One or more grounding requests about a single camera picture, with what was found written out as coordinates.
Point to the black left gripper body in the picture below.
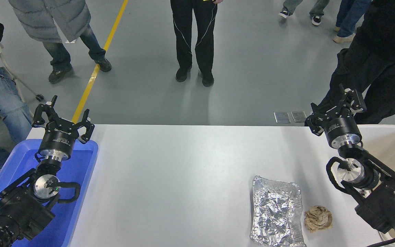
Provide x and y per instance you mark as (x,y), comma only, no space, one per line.
(58,140)

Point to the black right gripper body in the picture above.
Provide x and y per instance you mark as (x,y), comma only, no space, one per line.
(343,130)

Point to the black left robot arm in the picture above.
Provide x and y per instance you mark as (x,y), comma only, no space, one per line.
(22,209)

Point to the metal floor plate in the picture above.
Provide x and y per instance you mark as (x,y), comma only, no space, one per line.
(282,117)
(298,116)

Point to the blue plastic tray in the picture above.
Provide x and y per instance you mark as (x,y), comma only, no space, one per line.
(77,164)

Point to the large pale bin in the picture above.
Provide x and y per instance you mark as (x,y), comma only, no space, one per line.
(389,147)

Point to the person in blue jeans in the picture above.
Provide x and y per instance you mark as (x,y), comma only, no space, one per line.
(350,17)

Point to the person in grey-green trousers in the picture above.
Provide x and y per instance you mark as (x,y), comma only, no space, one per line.
(315,19)

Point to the crumpled tan paper ball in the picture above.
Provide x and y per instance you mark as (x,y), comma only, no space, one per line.
(318,219)

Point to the silver foil tray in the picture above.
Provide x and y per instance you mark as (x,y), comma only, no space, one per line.
(276,212)

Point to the person in grey coat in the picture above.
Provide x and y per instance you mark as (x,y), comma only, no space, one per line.
(46,17)

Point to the person in black trousers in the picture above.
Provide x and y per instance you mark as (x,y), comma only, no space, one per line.
(192,34)

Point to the white chair frame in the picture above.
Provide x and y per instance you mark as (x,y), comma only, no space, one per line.
(15,80)

